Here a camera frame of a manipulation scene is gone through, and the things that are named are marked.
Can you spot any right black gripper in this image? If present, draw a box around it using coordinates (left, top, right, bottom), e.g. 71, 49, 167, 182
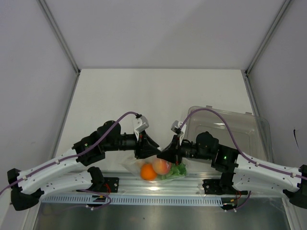
157, 135, 212, 166

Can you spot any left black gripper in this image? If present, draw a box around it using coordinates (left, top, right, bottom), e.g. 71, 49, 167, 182
104, 129, 161, 160

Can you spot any peach fruit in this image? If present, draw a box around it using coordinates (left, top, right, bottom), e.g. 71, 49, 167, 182
152, 158, 172, 175

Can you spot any green lettuce leaf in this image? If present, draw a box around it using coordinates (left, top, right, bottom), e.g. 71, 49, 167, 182
158, 163, 187, 180

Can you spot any clear zip top bag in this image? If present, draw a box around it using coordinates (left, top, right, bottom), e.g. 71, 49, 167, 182
121, 156, 188, 184

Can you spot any orange fruit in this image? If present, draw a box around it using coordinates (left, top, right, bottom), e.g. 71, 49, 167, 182
140, 163, 157, 181

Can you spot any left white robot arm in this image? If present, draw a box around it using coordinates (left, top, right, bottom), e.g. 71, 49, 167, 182
7, 119, 161, 211

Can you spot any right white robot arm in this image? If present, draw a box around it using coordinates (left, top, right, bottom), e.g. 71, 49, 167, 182
157, 132, 307, 208

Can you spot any clear plastic food container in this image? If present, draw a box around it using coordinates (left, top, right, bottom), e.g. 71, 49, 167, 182
185, 106, 273, 162

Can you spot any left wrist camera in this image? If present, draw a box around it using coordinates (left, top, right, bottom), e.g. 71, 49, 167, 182
133, 114, 149, 141

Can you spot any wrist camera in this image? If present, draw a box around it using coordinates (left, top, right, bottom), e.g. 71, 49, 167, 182
133, 114, 149, 141
171, 120, 187, 145

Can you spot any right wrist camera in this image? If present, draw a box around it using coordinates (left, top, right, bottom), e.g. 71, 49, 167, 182
171, 120, 187, 145

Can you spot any aluminium mounting rail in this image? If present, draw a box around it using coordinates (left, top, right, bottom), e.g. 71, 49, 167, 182
33, 171, 294, 197

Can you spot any white slotted cable duct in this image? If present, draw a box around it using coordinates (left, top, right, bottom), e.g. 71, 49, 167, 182
42, 194, 223, 207

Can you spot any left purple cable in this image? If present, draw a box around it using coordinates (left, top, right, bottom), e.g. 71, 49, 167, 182
0, 111, 142, 197

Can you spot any purple cable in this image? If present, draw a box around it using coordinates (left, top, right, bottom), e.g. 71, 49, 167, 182
177, 108, 307, 180
0, 111, 142, 197

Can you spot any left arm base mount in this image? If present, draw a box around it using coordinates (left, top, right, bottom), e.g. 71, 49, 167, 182
87, 177, 119, 193

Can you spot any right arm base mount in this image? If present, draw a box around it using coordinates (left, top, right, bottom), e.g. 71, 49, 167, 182
202, 179, 248, 195

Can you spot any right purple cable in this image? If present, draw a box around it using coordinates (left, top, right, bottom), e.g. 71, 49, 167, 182
177, 108, 307, 180

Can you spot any left aluminium frame post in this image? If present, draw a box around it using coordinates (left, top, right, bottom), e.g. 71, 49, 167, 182
37, 0, 81, 75

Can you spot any aluminium frame post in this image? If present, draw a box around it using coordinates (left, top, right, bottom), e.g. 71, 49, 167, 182
37, 0, 81, 75
244, 0, 295, 75

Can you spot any right aluminium frame post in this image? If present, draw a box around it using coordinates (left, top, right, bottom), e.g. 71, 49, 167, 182
244, 0, 295, 75

